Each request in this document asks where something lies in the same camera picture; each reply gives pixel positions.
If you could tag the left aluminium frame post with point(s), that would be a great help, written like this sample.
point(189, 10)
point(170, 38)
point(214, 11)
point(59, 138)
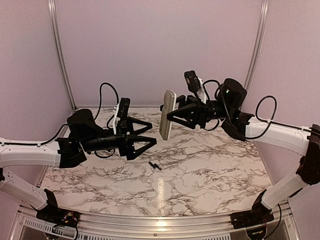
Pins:
point(59, 52)

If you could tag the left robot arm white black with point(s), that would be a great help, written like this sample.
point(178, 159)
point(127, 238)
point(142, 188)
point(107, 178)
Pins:
point(68, 152)

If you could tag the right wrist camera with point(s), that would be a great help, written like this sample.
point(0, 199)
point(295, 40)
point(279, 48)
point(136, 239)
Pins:
point(195, 85)

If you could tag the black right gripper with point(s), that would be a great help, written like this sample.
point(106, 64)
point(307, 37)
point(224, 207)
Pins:
point(196, 112)

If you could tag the front aluminium rail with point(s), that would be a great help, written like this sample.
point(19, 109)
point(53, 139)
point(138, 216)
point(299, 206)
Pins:
point(98, 226)

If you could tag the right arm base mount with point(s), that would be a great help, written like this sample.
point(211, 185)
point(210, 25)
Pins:
point(249, 218)

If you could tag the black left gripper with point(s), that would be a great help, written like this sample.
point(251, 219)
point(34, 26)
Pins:
point(126, 148)

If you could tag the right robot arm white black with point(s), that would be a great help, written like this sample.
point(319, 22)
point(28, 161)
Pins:
point(249, 127)

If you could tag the right aluminium frame post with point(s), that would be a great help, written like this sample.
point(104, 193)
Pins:
point(258, 43)

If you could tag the aluminium frame post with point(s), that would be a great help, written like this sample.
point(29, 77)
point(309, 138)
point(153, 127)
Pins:
point(258, 43)
point(59, 52)

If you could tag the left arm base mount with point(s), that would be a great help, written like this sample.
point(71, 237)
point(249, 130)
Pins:
point(61, 217)

